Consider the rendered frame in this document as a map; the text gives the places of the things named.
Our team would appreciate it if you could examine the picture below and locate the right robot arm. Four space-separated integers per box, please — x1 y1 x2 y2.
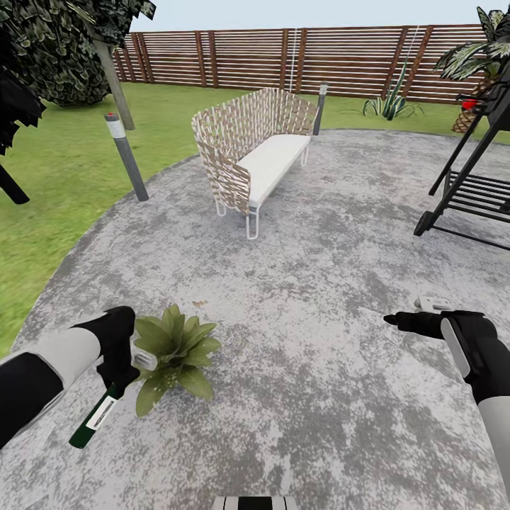
384 296 510 502

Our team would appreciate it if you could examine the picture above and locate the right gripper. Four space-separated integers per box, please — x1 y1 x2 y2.
384 312 438 339

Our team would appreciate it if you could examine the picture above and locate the insectifuge atomizer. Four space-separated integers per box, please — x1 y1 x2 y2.
69 384 119 449

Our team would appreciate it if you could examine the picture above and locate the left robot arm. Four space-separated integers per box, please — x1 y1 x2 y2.
0 306 159 450

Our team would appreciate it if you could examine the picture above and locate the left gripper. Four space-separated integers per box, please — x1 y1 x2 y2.
97 349 140 398

